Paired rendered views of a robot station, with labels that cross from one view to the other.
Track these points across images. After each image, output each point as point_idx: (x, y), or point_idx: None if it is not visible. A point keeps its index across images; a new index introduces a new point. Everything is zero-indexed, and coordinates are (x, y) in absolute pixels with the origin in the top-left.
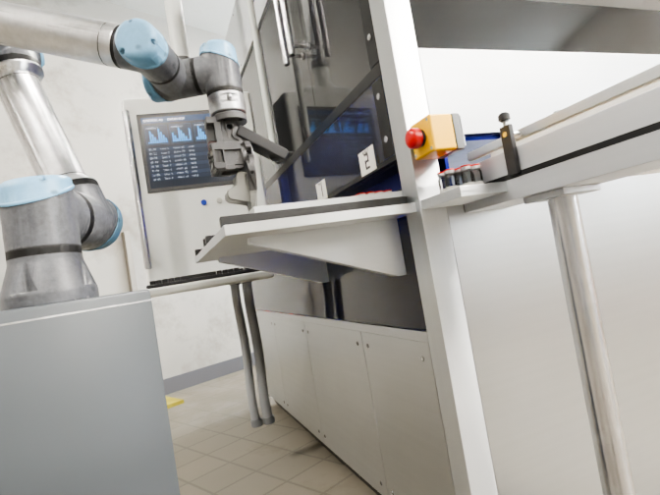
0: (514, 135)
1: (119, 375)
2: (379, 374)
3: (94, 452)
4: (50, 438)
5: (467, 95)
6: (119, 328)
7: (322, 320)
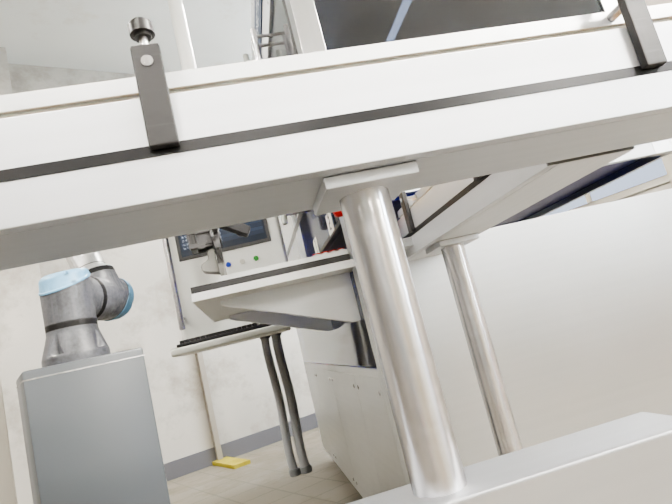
0: (409, 199)
1: (120, 412)
2: (367, 413)
3: (103, 468)
4: (71, 456)
5: None
6: (119, 377)
7: (336, 367)
